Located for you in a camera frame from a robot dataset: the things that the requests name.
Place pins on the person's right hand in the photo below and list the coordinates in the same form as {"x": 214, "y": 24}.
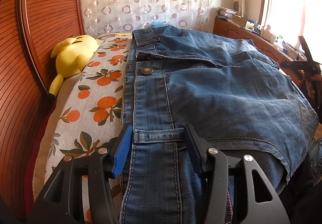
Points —
{"x": 312, "y": 89}

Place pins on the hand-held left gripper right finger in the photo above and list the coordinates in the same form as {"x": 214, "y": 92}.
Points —
{"x": 195, "y": 151}

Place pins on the light blue cloth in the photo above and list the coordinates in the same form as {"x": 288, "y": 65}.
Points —
{"x": 159, "y": 24}

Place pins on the long wooden cabinet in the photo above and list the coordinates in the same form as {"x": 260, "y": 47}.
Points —
{"x": 234, "y": 30}

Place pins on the white plastic bottle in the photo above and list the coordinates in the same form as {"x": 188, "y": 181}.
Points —
{"x": 266, "y": 31}

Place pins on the bright window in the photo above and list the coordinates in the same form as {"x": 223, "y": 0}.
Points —
{"x": 284, "y": 0}

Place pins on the open cardboard box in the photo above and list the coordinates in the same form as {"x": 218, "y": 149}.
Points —
{"x": 239, "y": 21}

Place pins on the yellow plush toy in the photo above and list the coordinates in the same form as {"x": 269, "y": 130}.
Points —
{"x": 73, "y": 58}

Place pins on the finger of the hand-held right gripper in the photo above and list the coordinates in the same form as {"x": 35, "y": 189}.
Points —
{"x": 294, "y": 65}
{"x": 305, "y": 48}

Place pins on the orange fruit print bedsheet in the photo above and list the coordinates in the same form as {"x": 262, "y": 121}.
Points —
{"x": 100, "y": 103}

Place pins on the dark vase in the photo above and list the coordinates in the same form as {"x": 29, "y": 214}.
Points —
{"x": 236, "y": 5}

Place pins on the wooden headboard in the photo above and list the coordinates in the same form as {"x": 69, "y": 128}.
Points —
{"x": 37, "y": 25}

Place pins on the blue denim pants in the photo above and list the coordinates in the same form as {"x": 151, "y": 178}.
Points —
{"x": 213, "y": 93}

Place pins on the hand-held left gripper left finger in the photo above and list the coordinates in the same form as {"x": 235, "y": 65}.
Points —
{"x": 123, "y": 153}

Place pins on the stack of papers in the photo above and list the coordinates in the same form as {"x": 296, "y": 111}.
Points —
{"x": 225, "y": 12}

